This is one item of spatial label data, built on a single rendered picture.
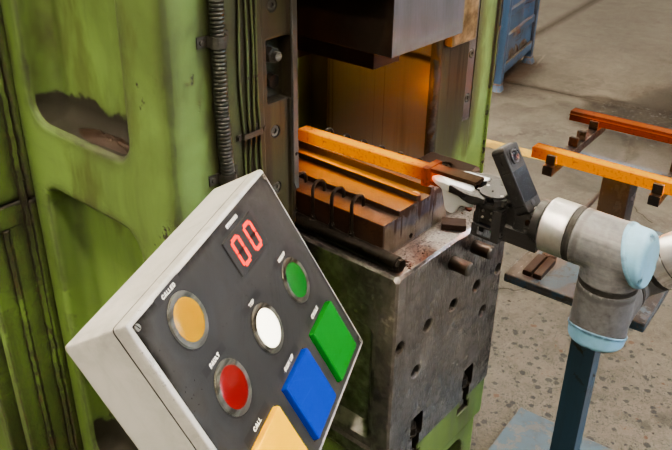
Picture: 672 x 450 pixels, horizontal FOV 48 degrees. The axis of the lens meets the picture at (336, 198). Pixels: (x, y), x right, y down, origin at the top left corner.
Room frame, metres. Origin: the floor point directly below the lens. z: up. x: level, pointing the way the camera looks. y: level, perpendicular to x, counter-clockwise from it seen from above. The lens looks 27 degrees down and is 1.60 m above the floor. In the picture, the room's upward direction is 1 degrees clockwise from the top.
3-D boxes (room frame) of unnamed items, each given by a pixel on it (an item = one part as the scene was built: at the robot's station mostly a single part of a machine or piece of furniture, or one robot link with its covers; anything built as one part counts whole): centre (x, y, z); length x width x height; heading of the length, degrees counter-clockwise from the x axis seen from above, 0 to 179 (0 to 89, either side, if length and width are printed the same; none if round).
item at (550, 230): (1.04, -0.36, 1.02); 0.10 x 0.05 x 0.09; 140
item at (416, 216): (1.31, 0.02, 0.96); 0.42 x 0.20 x 0.09; 50
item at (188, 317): (0.59, 0.14, 1.16); 0.05 x 0.03 x 0.04; 140
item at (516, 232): (1.09, -0.29, 1.01); 0.12 x 0.08 x 0.09; 50
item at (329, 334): (0.76, 0.00, 1.01); 0.07 x 0.05 x 0.07; 165
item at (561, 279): (1.44, -0.60, 0.71); 0.40 x 0.30 x 0.02; 143
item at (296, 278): (0.77, 0.05, 1.09); 0.05 x 0.03 x 0.04; 140
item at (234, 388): (0.58, 0.10, 1.09); 0.05 x 0.03 x 0.04; 140
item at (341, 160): (1.33, 0.00, 0.99); 0.42 x 0.05 x 0.01; 50
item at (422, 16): (1.31, 0.02, 1.32); 0.42 x 0.20 x 0.10; 50
